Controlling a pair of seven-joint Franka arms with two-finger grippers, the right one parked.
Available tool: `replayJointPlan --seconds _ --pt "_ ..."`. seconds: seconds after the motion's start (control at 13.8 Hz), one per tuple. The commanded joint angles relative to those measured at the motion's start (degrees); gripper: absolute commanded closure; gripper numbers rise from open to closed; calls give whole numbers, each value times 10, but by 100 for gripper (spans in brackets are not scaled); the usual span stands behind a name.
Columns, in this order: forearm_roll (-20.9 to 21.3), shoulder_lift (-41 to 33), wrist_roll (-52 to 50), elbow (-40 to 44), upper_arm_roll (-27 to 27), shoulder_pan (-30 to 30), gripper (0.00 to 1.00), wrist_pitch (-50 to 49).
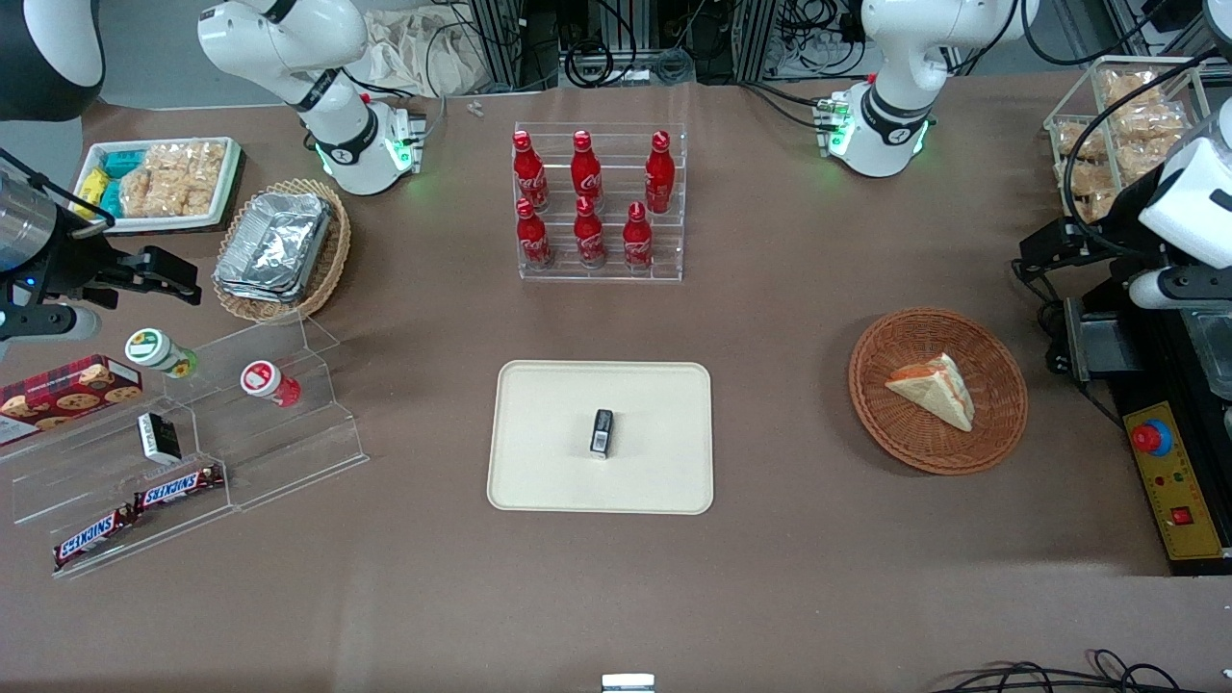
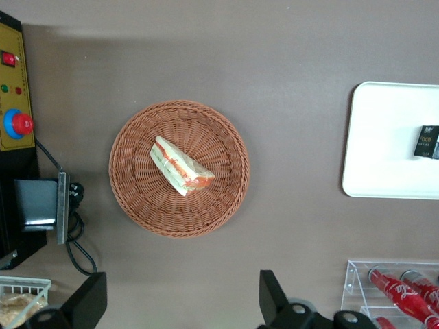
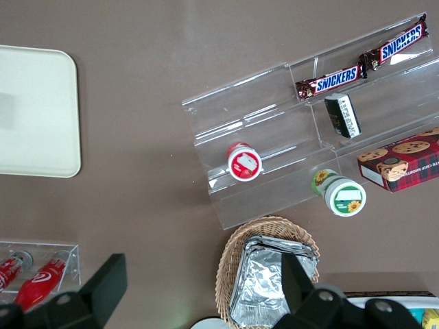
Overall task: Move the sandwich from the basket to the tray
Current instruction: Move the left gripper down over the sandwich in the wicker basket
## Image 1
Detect green lid drink bottle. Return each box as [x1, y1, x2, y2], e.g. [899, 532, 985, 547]
[124, 327, 199, 379]

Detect white wire rack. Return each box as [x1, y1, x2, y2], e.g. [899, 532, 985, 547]
[1043, 55, 1214, 224]

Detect brown wicker basket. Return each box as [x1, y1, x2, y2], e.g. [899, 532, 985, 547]
[848, 307, 1029, 476]

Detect triangular sandwich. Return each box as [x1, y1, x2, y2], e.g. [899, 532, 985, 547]
[884, 352, 977, 433]

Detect yellow control box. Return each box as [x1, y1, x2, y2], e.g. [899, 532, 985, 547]
[1122, 400, 1229, 562]

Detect stacked aluminium foil trays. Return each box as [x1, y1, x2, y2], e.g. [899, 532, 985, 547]
[213, 192, 334, 305]

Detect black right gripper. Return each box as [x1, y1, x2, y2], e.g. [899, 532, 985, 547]
[24, 210, 204, 309]

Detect light oval wicker basket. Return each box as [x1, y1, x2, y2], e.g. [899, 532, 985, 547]
[211, 178, 352, 325]

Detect steel food pan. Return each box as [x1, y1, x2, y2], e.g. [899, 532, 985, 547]
[1178, 306, 1232, 401]

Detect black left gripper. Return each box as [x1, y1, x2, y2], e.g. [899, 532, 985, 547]
[1016, 175, 1173, 283]

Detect snickers chocolate bar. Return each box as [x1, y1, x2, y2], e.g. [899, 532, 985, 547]
[52, 506, 140, 570]
[132, 464, 226, 512]

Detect red cola bottle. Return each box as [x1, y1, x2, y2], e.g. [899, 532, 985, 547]
[573, 196, 608, 270]
[570, 130, 605, 213]
[622, 202, 656, 272]
[515, 198, 554, 270]
[512, 130, 551, 214]
[644, 131, 677, 216]

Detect black metal machine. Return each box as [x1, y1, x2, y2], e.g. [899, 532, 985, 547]
[1063, 279, 1232, 578]

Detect black floor cables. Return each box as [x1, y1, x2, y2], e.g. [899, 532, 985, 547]
[926, 649, 1232, 693]

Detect red cookie box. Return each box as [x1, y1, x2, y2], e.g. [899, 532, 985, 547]
[0, 353, 144, 447]

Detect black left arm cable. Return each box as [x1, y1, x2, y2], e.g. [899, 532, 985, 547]
[1020, 0, 1232, 261]

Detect white rectangular snack tray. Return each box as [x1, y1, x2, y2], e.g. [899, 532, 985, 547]
[71, 137, 243, 235]

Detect black and white small box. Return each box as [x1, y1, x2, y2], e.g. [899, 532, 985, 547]
[137, 411, 183, 466]

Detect black machine power cable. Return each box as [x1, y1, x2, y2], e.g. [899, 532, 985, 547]
[1011, 256, 1071, 376]

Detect beige cloth bag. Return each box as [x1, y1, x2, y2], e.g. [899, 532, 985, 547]
[360, 8, 494, 98]

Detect clear bag rice crackers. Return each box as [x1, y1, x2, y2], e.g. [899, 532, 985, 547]
[119, 141, 228, 218]

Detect clear acrylic stepped display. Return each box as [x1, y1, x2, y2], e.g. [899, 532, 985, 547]
[0, 316, 371, 581]

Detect clear acrylic bottle rack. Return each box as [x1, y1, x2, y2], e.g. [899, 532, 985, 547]
[512, 121, 688, 284]

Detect coiled black cable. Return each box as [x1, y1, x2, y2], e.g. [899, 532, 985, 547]
[562, 38, 617, 90]

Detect white power strip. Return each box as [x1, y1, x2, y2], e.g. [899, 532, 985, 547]
[768, 27, 867, 80]

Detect clear bag fried snack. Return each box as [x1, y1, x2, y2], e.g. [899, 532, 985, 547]
[1120, 141, 1181, 186]
[1107, 100, 1191, 145]
[1066, 191, 1119, 225]
[1101, 71, 1164, 108]
[1053, 120, 1108, 162]
[1056, 159, 1110, 195]

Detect beige plastic tray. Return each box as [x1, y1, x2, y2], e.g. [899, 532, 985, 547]
[486, 360, 715, 516]

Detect red lid drink bottle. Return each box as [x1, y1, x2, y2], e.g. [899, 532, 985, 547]
[240, 359, 302, 409]

